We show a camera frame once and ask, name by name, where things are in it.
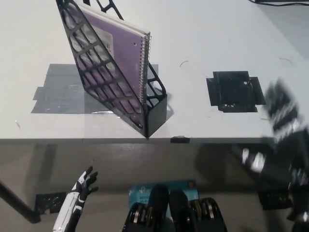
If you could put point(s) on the black mesh magazine stand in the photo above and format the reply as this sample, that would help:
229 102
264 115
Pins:
157 118

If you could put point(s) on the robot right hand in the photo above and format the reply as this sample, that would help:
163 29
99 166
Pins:
289 149

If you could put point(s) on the purple spiral notebook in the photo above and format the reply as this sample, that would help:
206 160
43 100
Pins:
125 55

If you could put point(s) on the black table leg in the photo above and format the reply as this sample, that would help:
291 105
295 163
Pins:
19 204

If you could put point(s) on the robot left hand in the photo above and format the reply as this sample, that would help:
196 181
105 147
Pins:
70 207

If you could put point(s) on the grey tape patch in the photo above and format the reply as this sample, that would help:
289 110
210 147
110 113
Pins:
55 84

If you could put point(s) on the small black tape strip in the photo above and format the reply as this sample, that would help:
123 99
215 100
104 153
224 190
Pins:
179 139

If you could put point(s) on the robot body black blocks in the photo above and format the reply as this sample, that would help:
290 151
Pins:
176 212

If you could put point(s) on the black square tape patch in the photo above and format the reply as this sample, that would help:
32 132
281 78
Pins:
231 91

